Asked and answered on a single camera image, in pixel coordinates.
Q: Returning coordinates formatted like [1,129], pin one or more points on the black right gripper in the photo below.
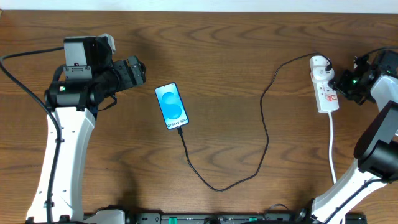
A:
[344,86]

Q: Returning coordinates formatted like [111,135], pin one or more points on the white power strip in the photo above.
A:
[326,97]

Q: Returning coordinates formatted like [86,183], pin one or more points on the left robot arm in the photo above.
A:
[78,87]

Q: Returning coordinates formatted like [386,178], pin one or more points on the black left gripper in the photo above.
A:
[125,74]

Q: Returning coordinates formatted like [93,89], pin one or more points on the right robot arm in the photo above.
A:
[375,153]

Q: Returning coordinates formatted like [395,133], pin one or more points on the blue Galaxy smartphone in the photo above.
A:
[171,106]

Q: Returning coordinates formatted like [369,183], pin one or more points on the white charger plug adapter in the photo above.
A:
[320,61]

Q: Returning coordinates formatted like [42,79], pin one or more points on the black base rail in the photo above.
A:
[156,218]

